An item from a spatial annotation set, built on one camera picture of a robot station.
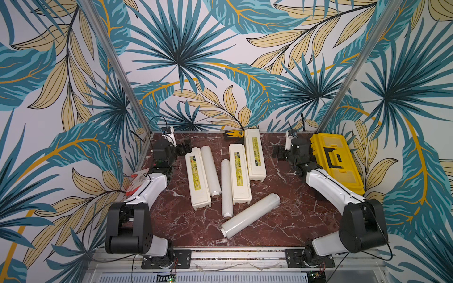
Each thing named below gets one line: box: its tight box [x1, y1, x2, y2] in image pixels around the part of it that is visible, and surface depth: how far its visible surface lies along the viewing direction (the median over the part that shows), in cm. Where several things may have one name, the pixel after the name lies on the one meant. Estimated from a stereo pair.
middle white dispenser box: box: [228, 143, 252, 206], surface depth 92 cm
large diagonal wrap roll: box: [220, 192, 281, 239], surface depth 84 cm
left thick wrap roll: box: [200, 145, 222, 199], surface depth 96 cm
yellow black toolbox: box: [309, 133, 366, 196], surface depth 88 cm
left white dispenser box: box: [184, 147, 212, 212], surface depth 90 cm
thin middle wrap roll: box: [221, 158, 234, 219], surface depth 90 cm
